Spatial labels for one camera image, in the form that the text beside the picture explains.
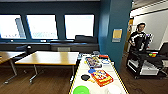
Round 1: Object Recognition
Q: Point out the dark bag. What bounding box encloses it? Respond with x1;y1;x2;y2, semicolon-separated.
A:
74;34;94;43

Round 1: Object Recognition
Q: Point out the small red item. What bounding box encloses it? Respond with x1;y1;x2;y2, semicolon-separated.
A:
98;54;110;60

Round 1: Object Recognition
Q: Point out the yellow wall sign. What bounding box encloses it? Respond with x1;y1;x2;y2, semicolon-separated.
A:
111;28;123;43

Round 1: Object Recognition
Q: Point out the orange game box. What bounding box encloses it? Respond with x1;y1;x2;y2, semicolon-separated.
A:
90;70;115;88

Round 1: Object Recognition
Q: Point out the long wooden table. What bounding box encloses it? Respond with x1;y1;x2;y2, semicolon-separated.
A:
0;50;26;85

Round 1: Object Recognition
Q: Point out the black monitor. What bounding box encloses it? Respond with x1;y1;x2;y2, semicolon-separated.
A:
159;41;168;58

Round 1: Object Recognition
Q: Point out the blue round disc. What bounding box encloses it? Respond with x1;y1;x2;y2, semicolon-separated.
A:
87;68;97;75

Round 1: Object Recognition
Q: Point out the colourful puzzle box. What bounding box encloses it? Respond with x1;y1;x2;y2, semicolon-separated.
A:
84;55;104;69

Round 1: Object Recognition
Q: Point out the dark office chair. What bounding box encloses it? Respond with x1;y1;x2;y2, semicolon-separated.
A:
14;44;29;63

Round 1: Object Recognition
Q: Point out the grey bench vent panel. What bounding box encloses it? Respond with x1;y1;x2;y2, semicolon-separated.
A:
57;46;72;53

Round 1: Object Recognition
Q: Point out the green bowl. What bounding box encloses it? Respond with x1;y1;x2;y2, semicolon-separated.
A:
72;85;90;94

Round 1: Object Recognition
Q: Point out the dark window bench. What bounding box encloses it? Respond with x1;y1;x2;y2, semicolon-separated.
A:
0;39;100;54

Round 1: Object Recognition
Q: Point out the black wheeled cart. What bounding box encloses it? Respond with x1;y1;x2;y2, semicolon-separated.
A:
126;49;168;80

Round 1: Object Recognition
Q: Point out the pale long table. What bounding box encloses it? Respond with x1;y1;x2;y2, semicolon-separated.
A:
14;50;80;84

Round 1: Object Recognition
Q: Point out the yellow edged white table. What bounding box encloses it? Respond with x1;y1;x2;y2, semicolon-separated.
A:
68;53;130;94

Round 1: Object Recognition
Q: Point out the colourful toy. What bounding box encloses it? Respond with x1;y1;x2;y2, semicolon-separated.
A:
149;52;158;58

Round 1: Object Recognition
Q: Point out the person in dark top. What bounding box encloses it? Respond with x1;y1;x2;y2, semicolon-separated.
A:
128;22;153;53

